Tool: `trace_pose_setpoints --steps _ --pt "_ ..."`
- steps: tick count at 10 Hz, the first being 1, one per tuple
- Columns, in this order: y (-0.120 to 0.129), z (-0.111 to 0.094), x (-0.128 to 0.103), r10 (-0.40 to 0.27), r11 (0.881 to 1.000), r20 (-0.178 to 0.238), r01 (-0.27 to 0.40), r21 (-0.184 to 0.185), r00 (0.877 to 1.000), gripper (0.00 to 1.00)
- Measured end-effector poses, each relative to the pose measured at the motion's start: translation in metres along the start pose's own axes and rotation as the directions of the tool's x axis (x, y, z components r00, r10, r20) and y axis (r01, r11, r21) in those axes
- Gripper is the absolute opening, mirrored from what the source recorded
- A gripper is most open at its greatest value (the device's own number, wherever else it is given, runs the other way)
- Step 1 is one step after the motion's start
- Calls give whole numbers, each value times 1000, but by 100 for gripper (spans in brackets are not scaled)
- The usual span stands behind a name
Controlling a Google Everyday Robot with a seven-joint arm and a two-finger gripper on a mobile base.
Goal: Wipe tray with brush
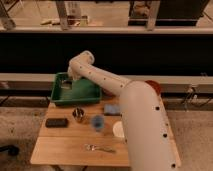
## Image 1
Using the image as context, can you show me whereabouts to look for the brush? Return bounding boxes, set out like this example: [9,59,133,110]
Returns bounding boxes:
[61,80,72,89]

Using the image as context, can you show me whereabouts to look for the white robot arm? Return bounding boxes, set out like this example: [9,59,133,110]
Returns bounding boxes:
[68,51,178,171]

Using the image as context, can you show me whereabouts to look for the green plastic tray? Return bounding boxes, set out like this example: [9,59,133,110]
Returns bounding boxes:
[51,72,102,106]

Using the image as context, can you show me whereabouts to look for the metal cup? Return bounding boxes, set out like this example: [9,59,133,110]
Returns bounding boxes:
[72,107,85,123]

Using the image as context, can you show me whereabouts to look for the blue sponge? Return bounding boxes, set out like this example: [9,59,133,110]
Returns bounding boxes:
[104,104,120,116]

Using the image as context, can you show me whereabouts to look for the blue plastic cup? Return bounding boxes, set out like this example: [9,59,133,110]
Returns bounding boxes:
[91,115,104,132]

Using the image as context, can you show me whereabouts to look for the black rectangular eraser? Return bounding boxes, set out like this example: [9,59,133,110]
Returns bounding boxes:
[45,118,68,128]

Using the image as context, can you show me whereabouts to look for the wooden table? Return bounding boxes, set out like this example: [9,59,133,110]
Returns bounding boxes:
[29,93,183,168]

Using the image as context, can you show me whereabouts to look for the red bowl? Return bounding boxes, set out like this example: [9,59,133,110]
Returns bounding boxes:
[146,80,161,95]

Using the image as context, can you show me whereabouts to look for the black object on floor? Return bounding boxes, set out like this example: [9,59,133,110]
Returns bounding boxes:
[0,145,19,156]

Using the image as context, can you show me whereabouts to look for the cables at wall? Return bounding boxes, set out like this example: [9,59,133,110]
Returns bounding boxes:
[182,72,213,109]

